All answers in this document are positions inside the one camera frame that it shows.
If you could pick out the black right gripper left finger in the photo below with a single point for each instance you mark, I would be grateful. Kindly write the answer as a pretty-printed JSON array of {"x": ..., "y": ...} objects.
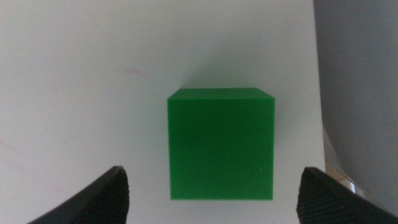
[{"x": 99, "y": 202}]

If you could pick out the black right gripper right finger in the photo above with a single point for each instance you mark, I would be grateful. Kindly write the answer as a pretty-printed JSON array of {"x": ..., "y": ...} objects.
[{"x": 329, "y": 202}]

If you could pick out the green cube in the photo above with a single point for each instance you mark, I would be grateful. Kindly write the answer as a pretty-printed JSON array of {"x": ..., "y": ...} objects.
[{"x": 220, "y": 146}]

